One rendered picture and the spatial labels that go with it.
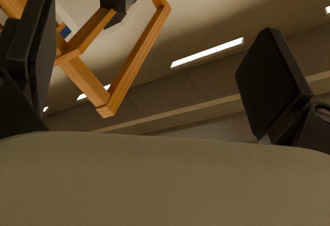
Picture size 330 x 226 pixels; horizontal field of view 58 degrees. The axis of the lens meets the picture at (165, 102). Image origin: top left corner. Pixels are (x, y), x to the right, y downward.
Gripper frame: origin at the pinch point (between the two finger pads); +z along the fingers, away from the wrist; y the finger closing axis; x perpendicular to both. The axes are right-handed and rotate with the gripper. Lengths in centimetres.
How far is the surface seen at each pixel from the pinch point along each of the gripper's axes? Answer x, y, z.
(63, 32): -407, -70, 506
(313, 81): -251, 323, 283
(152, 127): -498, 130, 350
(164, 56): -478, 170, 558
